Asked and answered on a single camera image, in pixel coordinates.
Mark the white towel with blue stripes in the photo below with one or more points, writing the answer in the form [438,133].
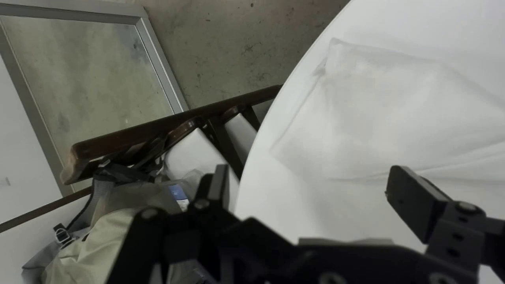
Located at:
[395,105]

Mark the aluminium framed glass panel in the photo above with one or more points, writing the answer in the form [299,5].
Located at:
[80,79]

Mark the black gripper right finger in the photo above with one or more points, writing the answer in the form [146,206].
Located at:
[416,203]

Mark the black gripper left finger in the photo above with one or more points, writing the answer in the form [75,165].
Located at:
[219,187]

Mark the dark brown wooden chair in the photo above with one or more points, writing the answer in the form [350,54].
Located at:
[159,132]

